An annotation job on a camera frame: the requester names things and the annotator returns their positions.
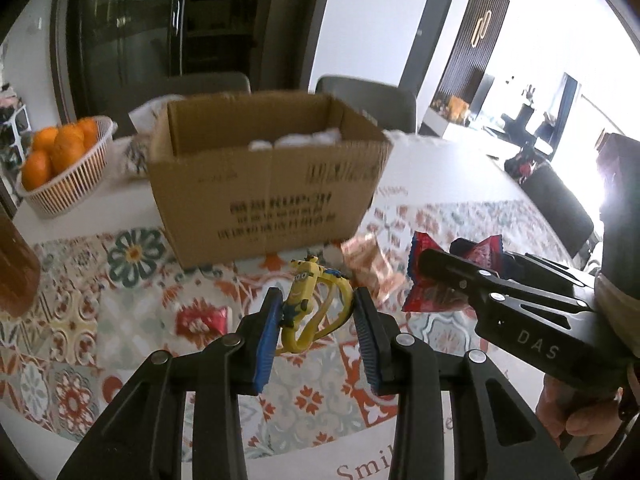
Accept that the red snack packet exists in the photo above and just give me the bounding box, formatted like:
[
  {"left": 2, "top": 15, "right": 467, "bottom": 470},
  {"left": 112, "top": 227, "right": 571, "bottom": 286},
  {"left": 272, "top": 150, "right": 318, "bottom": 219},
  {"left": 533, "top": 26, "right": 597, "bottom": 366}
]
[{"left": 402, "top": 232, "right": 504, "bottom": 313}]

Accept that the white tv cabinet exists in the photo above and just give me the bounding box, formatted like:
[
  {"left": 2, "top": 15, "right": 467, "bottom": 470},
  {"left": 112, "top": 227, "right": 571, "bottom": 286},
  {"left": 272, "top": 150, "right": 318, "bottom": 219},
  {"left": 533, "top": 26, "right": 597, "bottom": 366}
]
[{"left": 418, "top": 94, "right": 507, "bottom": 141}]

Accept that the dark chair left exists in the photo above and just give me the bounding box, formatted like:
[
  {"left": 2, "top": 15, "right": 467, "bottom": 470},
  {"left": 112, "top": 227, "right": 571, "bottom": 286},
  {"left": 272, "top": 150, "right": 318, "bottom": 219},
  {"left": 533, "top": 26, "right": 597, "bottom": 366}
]
[{"left": 101, "top": 72, "right": 250, "bottom": 138}]

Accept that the dark chair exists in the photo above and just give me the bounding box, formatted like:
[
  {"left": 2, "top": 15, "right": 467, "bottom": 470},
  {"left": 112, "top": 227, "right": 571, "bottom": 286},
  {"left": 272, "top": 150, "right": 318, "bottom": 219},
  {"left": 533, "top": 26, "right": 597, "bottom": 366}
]
[
  {"left": 101, "top": 72, "right": 250, "bottom": 138},
  {"left": 316, "top": 75, "right": 416, "bottom": 133},
  {"left": 521, "top": 164, "right": 594, "bottom": 258}
]

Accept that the white shoe rack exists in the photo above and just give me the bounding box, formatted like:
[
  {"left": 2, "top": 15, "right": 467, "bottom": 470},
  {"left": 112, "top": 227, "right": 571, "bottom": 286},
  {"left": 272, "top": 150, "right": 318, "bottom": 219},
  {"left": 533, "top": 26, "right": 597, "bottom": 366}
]
[{"left": 1, "top": 104, "right": 32, "bottom": 168}]

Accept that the patterned tile tablecloth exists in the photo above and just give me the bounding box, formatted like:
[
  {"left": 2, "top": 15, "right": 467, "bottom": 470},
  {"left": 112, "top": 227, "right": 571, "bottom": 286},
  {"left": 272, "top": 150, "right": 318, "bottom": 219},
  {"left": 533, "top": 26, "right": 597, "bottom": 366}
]
[{"left": 0, "top": 131, "right": 591, "bottom": 480}]

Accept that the dark chair far right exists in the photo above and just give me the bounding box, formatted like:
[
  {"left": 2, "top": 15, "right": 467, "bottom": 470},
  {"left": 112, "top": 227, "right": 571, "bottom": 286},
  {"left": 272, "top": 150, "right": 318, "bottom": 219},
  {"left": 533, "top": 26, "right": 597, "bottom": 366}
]
[{"left": 521, "top": 164, "right": 594, "bottom": 258}]

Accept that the white plush toy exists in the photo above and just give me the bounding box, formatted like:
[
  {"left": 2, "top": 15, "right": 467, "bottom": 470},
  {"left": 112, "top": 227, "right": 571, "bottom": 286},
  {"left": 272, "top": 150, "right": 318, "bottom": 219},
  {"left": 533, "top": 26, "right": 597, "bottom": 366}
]
[{"left": 248, "top": 128, "right": 342, "bottom": 151}]

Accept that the floral tissue box cover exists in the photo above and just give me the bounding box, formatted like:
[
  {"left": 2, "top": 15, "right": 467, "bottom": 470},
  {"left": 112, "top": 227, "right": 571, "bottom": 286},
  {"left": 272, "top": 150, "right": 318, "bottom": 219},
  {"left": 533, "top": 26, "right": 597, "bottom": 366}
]
[{"left": 122, "top": 94, "right": 186, "bottom": 179}]

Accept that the brown cardboard box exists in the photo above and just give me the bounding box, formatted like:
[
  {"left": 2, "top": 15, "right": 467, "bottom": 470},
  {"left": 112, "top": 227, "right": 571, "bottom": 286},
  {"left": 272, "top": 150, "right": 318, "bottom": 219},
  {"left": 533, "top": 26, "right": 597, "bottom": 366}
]
[{"left": 148, "top": 91, "right": 393, "bottom": 268}]

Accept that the orange mandarin pile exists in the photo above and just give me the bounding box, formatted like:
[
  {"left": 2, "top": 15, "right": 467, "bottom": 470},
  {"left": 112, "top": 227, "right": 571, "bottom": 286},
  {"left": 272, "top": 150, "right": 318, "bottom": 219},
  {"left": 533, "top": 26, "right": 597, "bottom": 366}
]
[{"left": 22, "top": 117, "right": 99, "bottom": 192}]

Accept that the right hand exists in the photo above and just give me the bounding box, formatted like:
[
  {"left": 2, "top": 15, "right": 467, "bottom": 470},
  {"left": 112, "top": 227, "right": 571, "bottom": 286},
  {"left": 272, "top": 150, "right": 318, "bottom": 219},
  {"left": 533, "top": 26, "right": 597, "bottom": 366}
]
[{"left": 536, "top": 375, "right": 623, "bottom": 456}]

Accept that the yellow minion toy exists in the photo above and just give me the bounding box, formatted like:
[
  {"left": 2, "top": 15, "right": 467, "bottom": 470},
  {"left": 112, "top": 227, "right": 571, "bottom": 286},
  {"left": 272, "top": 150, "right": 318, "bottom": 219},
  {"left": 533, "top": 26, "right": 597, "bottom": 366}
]
[{"left": 276, "top": 256, "right": 354, "bottom": 356}]

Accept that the red candy packet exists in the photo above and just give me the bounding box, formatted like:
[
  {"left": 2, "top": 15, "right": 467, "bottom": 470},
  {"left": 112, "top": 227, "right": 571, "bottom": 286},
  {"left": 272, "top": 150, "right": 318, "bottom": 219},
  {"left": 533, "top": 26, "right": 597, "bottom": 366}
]
[{"left": 176, "top": 307, "right": 227, "bottom": 337}]

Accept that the black glass sliding door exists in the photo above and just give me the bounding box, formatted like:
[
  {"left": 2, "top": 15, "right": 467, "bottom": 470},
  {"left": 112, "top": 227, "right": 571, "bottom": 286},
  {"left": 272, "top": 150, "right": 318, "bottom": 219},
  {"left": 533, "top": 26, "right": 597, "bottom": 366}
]
[{"left": 50, "top": 0, "right": 182, "bottom": 122}]

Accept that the copper foil snack packet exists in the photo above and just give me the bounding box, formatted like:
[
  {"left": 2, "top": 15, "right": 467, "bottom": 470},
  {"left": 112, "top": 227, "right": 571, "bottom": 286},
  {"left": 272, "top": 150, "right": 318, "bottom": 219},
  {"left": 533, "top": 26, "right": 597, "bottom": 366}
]
[{"left": 341, "top": 233, "right": 407, "bottom": 307}]

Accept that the white plastic fruit basket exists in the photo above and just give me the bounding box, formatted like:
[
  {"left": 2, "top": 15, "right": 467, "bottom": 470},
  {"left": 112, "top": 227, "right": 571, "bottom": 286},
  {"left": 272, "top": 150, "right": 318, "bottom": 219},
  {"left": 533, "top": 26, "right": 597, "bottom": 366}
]
[{"left": 16, "top": 116, "right": 118, "bottom": 218}]

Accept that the glass flower vase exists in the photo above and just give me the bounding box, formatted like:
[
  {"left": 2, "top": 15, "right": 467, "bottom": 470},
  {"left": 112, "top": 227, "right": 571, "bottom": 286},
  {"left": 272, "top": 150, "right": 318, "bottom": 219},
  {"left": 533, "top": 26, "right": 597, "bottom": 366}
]
[{"left": 0, "top": 211, "right": 40, "bottom": 318}]

